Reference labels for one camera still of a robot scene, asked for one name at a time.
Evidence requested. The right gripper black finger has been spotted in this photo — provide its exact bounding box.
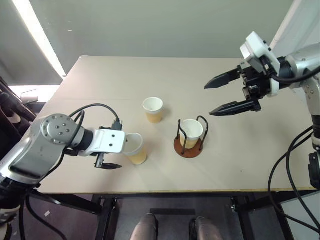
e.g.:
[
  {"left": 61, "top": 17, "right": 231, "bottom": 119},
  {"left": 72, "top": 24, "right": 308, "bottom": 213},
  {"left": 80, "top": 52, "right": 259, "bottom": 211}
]
[
  {"left": 204, "top": 68, "right": 245, "bottom": 90},
  {"left": 209, "top": 99, "right": 262, "bottom": 117}
]

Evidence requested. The dark chair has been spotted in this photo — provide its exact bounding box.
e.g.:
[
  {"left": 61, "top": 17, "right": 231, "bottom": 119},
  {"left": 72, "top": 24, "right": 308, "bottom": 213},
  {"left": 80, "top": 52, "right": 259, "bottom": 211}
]
[{"left": 0, "top": 75, "right": 38, "bottom": 159}]

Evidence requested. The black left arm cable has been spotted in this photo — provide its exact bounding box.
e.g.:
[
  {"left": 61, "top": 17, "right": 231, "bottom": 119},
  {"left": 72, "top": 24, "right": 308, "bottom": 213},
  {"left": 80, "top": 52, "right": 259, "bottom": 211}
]
[{"left": 68, "top": 103, "right": 124, "bottom": 131}]

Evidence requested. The black hanging cable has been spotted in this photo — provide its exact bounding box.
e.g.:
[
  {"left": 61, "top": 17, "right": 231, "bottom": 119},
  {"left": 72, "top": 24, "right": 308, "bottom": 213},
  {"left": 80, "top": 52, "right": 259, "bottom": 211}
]
[
  {"left": 267, "top": 124, "right": 320, "bottom": 235},
  {"left": 286, "top": 131, "right": 320, "bottom": 222}
]

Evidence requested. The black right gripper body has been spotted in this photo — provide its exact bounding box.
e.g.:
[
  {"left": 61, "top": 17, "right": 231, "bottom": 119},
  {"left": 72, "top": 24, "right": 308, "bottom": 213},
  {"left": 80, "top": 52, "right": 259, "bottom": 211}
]
[{"left": 237, "top": 62, "right": 273, "bottom": 103}]

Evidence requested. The yellow white paper cup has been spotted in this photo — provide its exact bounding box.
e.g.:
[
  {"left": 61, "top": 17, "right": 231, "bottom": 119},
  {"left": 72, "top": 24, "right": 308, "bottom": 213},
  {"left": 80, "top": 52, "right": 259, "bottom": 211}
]
[
  {"left": 142, "top": 96, "right": 164, "bottom": 124},
  {"left": 179, "top": 119, "right": 204, "bottom": 150},
  {"left": 123, "top": 132, "right": 148, "bottom": 166}
]

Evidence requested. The black floor mat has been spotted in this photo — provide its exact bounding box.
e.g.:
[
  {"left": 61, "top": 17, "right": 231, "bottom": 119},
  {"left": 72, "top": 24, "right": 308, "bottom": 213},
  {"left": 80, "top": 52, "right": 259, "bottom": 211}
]
[{"left": 149, "top": 208, "right": 196, "bottom": 216}]

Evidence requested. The black metal table frame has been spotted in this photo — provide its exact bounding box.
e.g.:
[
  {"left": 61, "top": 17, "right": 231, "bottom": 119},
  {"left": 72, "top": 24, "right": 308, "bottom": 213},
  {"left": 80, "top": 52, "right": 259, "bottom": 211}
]
[{"left": 31, "top": 188, "right": 315, "bottom": 240}]

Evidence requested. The black wire cup holder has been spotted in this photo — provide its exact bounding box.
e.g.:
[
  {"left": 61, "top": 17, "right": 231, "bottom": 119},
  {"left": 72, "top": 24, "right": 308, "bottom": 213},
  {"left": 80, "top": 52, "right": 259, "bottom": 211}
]
[{"left": 173, "top": 115, "right": 210, "bottom": 159}]

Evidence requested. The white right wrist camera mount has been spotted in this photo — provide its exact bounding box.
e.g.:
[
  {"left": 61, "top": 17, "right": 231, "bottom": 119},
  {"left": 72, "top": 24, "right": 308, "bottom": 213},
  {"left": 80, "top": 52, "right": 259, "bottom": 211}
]
[{"left": 239, "top": 31, "right": 281, "bottom": 97}]

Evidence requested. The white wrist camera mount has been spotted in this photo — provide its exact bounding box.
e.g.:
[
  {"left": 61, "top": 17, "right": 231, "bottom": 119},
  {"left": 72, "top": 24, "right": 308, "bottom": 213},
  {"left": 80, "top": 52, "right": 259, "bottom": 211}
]
[
  {"left": 239, "top": 31, "right": 281, "bottom": 97},
  {"left": 86, "top": 128, "right": 126, "bottom": 157}
]

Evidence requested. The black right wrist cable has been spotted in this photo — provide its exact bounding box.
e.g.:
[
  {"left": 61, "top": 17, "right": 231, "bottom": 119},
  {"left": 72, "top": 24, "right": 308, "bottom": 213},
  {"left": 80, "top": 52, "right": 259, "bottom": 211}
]
[{"left": 271, "top": 65, "right": 320, "bottom": 84}]

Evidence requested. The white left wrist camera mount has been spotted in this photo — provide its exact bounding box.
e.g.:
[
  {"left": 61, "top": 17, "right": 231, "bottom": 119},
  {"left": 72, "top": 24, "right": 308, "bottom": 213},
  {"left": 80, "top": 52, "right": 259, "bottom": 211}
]
[{"left": 86, "top": 128, "right": 126, "bottom": 157}]

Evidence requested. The black body cable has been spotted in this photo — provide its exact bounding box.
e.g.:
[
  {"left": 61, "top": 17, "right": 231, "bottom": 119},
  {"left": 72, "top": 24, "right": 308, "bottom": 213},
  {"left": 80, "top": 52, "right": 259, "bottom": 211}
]
[{"left": 18, "top": 191, "right": 69, "bottom": 240}]

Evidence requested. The dark rounded robot foot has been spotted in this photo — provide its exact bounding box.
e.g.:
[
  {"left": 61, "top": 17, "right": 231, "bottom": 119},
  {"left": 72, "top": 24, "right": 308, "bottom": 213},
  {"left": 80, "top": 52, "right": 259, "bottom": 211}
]
[
  {"left": 130, "top": 214, "right": 159, "bottom": 240},
  {"left": 191, "top": 216, "right": 224, "bottom": 240}
]

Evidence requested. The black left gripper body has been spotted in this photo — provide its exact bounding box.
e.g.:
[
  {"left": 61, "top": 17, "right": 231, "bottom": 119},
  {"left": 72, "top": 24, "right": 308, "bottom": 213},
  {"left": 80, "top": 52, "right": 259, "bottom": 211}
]
[{"left": 94, "top": 152, "right": 106, "bottom": 169}]

